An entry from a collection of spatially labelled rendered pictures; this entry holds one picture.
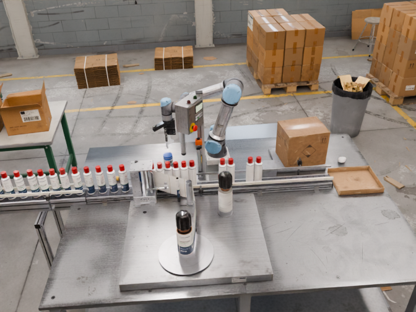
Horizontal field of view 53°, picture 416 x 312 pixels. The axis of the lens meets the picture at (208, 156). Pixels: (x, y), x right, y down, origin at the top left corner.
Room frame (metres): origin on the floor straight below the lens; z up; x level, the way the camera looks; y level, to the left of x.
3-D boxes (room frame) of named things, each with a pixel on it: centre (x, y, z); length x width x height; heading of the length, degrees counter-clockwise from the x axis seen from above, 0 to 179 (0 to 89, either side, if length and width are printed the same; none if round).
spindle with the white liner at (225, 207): (1.94, -0.10, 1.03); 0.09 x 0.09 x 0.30
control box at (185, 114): (2.29, 0.10, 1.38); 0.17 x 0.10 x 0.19; 148
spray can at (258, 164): (2.23, -0.33, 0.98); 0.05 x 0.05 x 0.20
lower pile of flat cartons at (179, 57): (6.73, 0.52, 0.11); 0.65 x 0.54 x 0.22; 93
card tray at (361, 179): (2.26, -1.00, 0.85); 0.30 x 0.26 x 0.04; 93
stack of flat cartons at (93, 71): (6.12, 1.67, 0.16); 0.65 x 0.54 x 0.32; 100
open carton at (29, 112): (3.30, 1.59, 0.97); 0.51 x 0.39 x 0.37; 11
